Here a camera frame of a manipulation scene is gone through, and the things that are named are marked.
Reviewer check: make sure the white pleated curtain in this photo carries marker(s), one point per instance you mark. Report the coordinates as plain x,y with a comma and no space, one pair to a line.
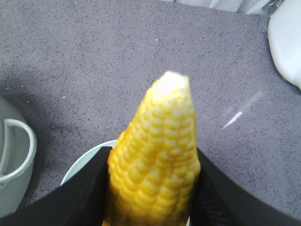
249,7

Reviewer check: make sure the white soy milk blender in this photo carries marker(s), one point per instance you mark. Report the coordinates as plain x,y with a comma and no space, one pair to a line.
282,25

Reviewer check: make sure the corn cob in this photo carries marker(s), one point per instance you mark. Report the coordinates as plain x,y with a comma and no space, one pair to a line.
154,167

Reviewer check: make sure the green electric cooking pot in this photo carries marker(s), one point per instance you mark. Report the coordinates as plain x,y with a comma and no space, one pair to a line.
18,147

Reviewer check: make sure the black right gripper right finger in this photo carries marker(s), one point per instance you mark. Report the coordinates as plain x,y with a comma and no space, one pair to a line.
219,201

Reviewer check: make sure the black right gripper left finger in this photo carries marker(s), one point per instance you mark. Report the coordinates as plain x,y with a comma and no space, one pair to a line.
80,201

